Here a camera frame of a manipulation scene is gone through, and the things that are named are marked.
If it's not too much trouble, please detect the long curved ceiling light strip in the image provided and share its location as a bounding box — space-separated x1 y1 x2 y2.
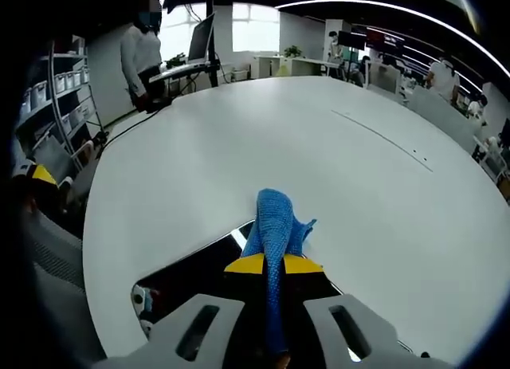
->
274 0 510 80

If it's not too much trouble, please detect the blue cleaning cloth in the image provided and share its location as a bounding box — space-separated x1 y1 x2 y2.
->
241 187 319 359

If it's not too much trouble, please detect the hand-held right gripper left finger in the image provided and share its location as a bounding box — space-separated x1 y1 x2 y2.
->
90 253 277 369

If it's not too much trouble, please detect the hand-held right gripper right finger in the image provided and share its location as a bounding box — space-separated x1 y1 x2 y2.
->
282 253 456 369

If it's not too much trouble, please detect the black cable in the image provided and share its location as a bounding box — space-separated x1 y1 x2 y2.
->
101 98 175 147

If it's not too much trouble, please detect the metal shelf rack with boxes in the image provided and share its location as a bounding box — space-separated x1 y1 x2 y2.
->
14 36 107 163

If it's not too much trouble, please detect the computer monitor on stand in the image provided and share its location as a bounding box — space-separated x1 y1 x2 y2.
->
186 11 217 64

